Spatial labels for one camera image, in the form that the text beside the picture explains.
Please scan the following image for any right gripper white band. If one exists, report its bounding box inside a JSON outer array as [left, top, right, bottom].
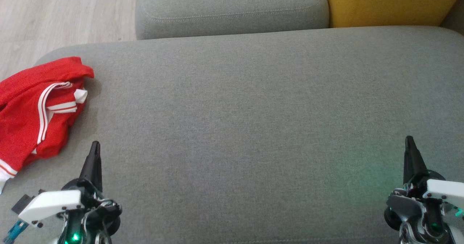
[[384, 136, 464, 244]]

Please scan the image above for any red basketball jersey white trim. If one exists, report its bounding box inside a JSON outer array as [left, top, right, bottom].
[[0, 57, 95, 194]]

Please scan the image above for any yellow sofa backrest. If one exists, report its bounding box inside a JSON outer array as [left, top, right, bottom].
[[323, 0, 464, 28]]

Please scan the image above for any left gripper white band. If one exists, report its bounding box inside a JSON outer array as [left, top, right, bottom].
[[18, 141, 122, 244]]

